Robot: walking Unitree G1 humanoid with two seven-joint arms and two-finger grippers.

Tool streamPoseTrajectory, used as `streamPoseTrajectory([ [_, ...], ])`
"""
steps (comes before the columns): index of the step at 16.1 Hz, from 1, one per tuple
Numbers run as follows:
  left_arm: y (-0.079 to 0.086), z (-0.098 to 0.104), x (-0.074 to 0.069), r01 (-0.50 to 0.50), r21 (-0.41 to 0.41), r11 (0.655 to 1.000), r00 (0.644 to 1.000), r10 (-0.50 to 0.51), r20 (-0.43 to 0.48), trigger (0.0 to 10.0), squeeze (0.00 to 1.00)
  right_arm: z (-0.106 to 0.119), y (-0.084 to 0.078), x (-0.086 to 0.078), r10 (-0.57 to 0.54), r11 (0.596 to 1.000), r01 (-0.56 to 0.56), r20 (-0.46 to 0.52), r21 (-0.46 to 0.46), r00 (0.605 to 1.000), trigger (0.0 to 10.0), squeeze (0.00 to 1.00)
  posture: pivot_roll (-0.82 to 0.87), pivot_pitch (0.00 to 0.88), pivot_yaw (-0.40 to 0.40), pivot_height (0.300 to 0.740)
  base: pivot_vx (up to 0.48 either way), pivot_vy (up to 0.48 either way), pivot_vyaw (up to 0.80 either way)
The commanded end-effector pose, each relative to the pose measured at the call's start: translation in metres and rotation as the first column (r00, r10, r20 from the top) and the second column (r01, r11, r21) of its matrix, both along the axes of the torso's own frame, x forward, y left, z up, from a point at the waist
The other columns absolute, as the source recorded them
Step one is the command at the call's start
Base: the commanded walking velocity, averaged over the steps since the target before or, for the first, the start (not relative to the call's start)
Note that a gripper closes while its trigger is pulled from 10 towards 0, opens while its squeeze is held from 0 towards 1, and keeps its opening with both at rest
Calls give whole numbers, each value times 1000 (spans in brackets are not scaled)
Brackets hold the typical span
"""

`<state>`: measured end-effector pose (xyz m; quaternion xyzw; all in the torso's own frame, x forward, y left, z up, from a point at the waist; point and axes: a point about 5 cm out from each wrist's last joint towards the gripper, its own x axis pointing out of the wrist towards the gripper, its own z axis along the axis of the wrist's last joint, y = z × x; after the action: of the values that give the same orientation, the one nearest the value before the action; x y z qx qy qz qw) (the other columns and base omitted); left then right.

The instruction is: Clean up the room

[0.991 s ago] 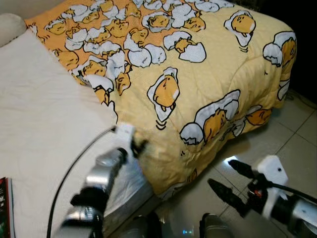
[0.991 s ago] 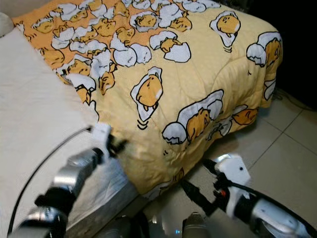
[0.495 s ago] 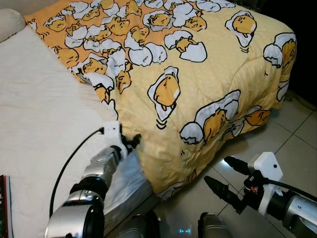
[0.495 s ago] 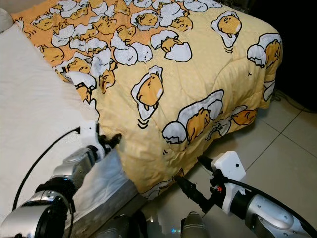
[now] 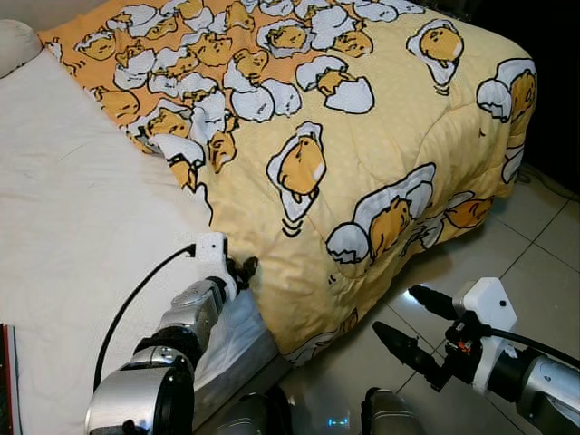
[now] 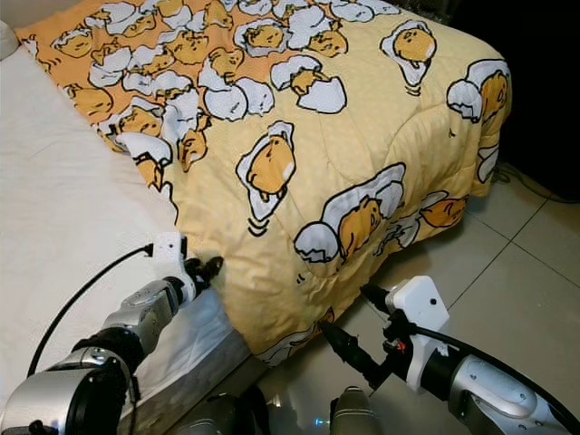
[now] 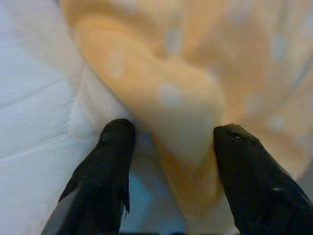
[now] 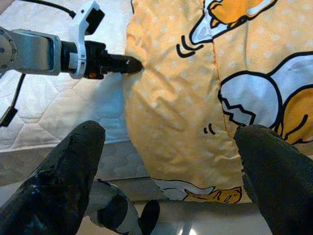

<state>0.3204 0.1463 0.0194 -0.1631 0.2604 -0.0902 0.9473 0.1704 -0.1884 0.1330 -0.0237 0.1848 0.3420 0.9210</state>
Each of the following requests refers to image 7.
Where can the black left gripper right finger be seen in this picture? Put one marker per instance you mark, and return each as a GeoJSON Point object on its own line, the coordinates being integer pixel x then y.
{"type": "Point", "coordinates": [256, 186]}

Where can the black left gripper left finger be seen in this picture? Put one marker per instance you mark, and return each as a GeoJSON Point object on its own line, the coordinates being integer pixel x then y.
{"type": "Point", "coordinates": [102, 176]}

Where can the yellow cartoon print blanket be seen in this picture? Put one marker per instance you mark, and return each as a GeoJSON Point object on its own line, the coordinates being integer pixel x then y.
{"type": "Point", "coordinates": [195, 61]}

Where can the white quilted mattress cover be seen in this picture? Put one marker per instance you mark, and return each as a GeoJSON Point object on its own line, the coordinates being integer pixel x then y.
{"type": "Point", "coordinates": [29, 98]}

